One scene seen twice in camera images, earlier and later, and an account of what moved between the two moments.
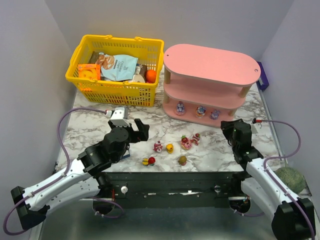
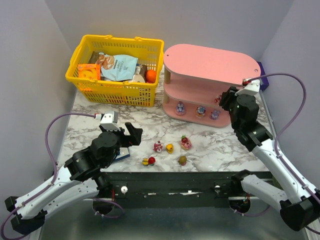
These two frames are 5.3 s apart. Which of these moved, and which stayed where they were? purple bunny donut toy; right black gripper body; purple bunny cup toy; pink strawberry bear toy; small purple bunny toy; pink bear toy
Moved: right black gripper body; pink strawberry bear toy
Stayed: small purple bunny toy; pink bear toy; purple bunny donut toy; purple bunny cup toy
